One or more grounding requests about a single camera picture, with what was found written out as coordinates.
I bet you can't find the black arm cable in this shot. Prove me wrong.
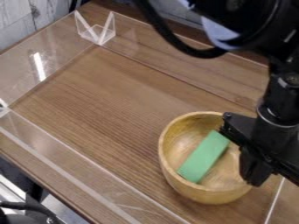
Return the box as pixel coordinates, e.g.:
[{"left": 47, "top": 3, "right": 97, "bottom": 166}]
[{"left": 135, "top": 0, "right": 230, "bottom": 60}]

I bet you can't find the brown wooden bowl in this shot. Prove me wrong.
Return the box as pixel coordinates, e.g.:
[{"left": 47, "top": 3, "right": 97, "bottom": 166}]
[{"left": 158, "top": 111, "right": 253, "bottom": 205}]

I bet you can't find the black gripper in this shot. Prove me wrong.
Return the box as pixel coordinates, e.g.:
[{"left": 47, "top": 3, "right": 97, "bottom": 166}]
[{"left": 219, "top": 105, "right": 299, "bottom": 187}]

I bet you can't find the green rectangular block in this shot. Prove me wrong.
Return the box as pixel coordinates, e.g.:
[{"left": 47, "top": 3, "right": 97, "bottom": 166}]
[{"left": 177, "top": 130, "right": 230, "bottom": 184}]

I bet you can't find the clear acrylic corner bracket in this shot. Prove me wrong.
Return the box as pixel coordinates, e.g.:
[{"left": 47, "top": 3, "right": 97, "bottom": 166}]
[{"left": 74, "top": 11, "right": 117, "bottom": 46}]

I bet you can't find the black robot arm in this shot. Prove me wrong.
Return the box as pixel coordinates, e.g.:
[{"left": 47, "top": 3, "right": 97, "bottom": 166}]
[{"left": 187, "top": 0, "right": 299, "bottom": 186}]

